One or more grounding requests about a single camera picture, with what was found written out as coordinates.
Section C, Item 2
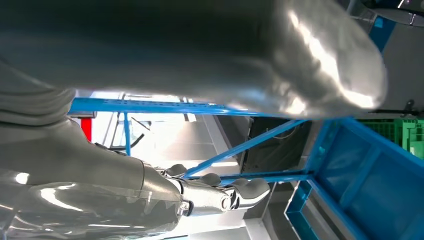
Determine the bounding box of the blue steel shelf rack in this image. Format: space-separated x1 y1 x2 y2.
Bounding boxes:
67 14 424 240

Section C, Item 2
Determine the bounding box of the red barrier belt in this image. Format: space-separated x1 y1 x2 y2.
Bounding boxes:
80 118 93 143

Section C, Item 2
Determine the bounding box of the green plastic crate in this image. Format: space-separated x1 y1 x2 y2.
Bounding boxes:
359 118 424 161

